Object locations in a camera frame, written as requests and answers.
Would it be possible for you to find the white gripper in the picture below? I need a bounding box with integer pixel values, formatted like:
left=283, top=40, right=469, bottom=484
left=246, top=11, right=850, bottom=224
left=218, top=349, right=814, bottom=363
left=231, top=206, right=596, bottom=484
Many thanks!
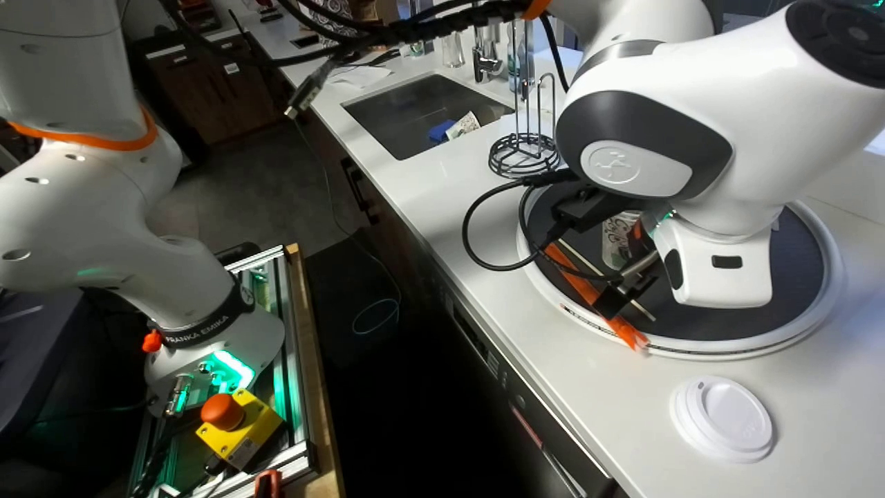
left=596, top=212, right=776, bottom=321

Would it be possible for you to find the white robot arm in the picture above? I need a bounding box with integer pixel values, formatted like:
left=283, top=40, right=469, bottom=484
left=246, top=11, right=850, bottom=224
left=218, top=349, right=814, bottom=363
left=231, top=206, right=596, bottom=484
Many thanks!
left=0, top=0, right=885, bottom=389

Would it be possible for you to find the patterned paper cup on tray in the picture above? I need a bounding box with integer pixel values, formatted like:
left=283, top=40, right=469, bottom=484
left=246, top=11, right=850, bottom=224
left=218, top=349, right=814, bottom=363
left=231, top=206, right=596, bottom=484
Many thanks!
left=601, top=209, right=640, bottom=267

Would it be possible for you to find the white cup lid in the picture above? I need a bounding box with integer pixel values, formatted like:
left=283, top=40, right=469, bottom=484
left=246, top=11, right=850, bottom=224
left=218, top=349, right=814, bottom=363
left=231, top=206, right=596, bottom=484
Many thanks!
left=671, top=376, right=776, bottom=464

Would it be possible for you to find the paper cup in sink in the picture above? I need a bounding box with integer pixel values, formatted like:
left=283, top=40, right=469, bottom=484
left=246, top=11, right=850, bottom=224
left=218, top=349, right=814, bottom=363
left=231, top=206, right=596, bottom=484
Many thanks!
left=445, top=109, right=482, bottom=141

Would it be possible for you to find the blue sponge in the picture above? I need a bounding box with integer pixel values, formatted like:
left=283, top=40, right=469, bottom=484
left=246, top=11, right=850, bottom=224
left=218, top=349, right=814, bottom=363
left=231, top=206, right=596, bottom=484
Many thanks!
left=427, top=118, right=455, bottom=144

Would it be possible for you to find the chrome kitchen faucet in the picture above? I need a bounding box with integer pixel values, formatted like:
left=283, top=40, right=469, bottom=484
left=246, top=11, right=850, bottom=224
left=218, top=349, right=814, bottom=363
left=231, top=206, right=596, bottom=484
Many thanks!
left=473, top=24, right=505, bottom=82

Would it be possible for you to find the stainless steel sink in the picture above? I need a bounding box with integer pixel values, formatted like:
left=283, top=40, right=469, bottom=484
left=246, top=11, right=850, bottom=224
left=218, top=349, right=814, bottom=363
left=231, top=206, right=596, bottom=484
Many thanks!
left=346, top=75, right=509, bottom=159

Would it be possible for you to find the yellow emergency stop box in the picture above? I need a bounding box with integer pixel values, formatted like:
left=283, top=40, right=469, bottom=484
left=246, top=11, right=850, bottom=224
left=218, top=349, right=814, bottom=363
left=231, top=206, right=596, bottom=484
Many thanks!
left=198, top=389, right=283, bottom=469

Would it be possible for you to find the dark wooden cabinet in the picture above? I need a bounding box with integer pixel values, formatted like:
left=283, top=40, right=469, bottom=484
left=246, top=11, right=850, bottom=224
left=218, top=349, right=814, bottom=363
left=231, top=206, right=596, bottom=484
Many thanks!
left=131, top=31, right=283, bottom=150

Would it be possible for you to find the orange handled utensil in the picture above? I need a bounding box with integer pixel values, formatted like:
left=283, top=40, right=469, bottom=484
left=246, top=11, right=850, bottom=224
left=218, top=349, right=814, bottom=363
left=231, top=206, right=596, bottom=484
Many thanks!
left=546, top=242, right=651, bottom=354

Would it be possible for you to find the black cable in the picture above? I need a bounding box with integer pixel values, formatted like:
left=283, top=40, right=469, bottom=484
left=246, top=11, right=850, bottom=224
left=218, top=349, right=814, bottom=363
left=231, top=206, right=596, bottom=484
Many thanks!
left=459, top=169, right=593, bottom=274

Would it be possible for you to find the black wire paper towel holder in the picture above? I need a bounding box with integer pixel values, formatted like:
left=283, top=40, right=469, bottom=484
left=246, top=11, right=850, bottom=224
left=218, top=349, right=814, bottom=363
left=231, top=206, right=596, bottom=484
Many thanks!
left=488, top=18, right=563, bottom=179

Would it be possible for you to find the metal frame robot cart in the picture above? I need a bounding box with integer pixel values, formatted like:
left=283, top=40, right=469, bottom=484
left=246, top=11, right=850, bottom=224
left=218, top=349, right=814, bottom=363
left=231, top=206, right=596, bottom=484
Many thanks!
left=131, top=242, right=344, bottom=498

